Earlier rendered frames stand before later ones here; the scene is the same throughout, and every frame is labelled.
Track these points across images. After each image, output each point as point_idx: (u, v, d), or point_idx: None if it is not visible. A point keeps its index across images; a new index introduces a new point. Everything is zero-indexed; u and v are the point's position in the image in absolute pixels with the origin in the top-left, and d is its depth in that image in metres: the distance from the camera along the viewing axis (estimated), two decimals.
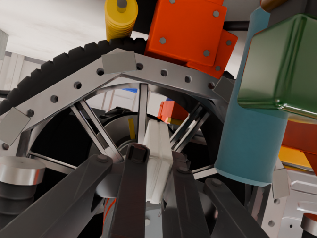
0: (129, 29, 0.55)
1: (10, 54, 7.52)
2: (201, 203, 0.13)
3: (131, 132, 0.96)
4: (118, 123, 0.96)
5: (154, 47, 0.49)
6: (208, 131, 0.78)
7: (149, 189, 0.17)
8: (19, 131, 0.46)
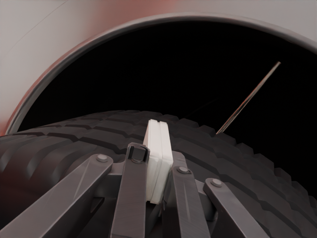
0: None
1: None
2: (201, 203, 0.13)
3: None
4: None
5: None
6: None
7: (149, 189, 0.17)
8: None
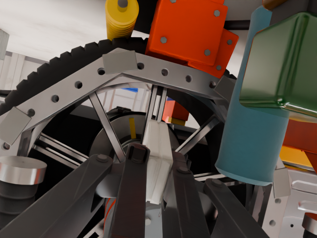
0: (129, 29, 0.54)
1: (11, 54, 7.53)
2: (201, 203, 0.13)
3: (132, 131, 0.96)
4: (119, 122, 0.96)
5: (155, 47, 0.49)
6: (181, 101, 0.76)
7: (149, 189, 0.17)
8: (20, 130, 0.46)
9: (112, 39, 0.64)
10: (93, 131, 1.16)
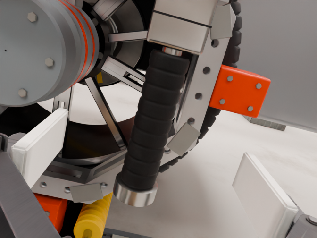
0: (84, 207, 0.60)
1: None
2: None
3: None
4: (112, 78, 0.93)
5: (53, 207, 0.52)
6: (40, 119, 0.74)
7: None
8: (176, 136, 0.49)
9: None
10: (144, 57, 1.13)
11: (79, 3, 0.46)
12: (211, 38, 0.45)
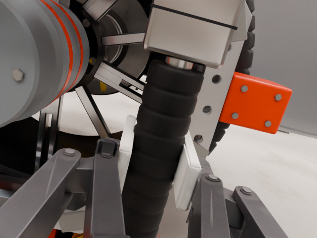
0: (76, 233, 0.53)
1: None
2: (226, 210, 0.13)
3: None
4: None
5: None
6: (28, 131, 0.66)
7: (121, 183, 0.16)
8: None
9: None
10: (150, 62, 1.05)
11: (66, 1, 0.39)
12: None
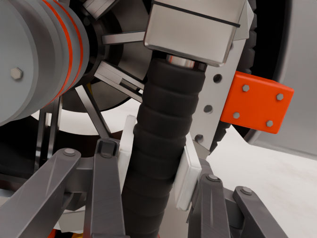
0: (76, 233, 0.53)
1: None
2: (226, 211, 0.13)
3: (88, 88, 0.64)
4: (108, 102, 0.66)
5: None
6: (28, 130, 0.66)
7: (121, 183, 0.16)
8: None
9: None
10: None
11: None
12: None
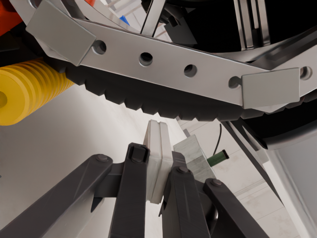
0: (22, 64, 0.33)
1: (184, 130, 8.18)
2: (201, 203, 0.13)
3: None
4: None
5: None
6: None
7: (149, 189, 0.17)
8: (269, 74, 0.27)
9: None
10: (204, 13, 0.70)
11: None
12: None
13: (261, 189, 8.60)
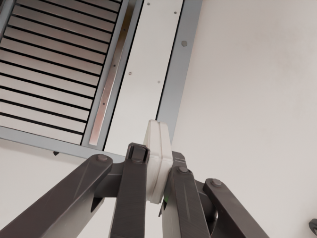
0: None
1: None
2: (201, 203, 0.13)
3: None
4: None
5: None
6: None
7: (149, 189, 0.17)
8: None
9: None
10: None
11: None
12: None
13: None
